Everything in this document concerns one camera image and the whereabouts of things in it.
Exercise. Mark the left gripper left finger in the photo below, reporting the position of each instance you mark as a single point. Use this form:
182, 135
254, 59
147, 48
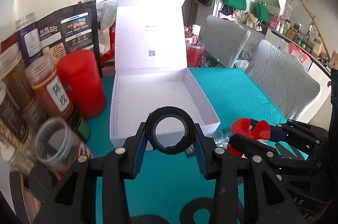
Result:
73, 200

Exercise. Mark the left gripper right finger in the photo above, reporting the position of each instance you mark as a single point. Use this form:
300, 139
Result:
266, 199

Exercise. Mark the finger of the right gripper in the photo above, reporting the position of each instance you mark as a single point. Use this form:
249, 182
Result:
250, 144
292, 132

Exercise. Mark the red flower hair clip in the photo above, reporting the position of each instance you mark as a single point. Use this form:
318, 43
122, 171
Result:
248, 131

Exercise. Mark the clear plastic hair clip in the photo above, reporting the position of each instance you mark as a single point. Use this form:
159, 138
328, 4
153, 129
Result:
222, 137

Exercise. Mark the near grey leaf-pattern chair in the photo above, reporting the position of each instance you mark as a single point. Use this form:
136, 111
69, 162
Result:
283, 79

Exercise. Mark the empty clear plastic jar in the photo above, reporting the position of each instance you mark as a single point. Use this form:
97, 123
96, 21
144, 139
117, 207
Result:
57, 146

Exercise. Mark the grain filled jar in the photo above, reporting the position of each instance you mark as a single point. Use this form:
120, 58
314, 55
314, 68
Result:
14, 129

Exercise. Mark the orange spice jar labelled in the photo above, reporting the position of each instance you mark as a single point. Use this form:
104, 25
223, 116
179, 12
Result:
46, 84

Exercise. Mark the far grey chair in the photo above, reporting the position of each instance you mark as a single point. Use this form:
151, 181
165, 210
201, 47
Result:
223, 39

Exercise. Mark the lower green tote bag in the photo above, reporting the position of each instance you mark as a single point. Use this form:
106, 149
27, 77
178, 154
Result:
261, 12

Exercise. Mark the red cylindrical canister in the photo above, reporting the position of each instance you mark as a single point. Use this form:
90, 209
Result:
79, 75

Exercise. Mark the red translucent pitcher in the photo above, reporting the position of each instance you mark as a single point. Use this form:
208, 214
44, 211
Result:
194, 53

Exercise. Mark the white open gift box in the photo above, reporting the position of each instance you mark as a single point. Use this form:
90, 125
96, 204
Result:
151, 68

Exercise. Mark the brown spice jar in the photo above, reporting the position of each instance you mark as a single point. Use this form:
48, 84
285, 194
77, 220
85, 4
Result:
14, 77

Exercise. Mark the black snack bag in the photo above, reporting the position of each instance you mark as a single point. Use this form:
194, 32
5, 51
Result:
70, 29

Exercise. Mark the purple label jar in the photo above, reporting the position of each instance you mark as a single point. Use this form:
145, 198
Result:
28, 38

